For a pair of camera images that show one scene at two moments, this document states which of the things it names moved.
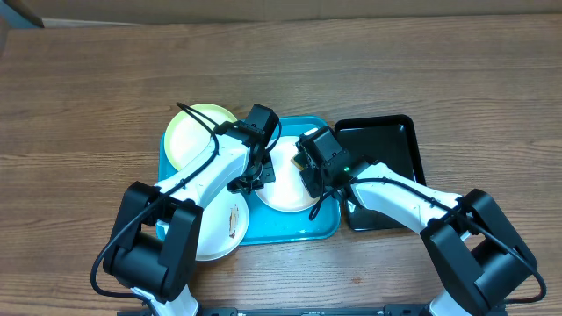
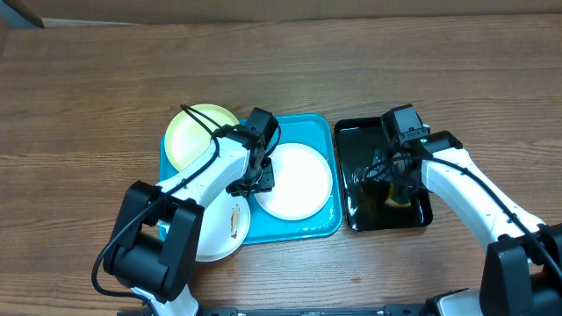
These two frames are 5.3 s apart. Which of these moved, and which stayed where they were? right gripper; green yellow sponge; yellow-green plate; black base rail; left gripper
Moved: green yellow sponge; right gripper
Stayed: black base rail; left gripper; yellow-green plate
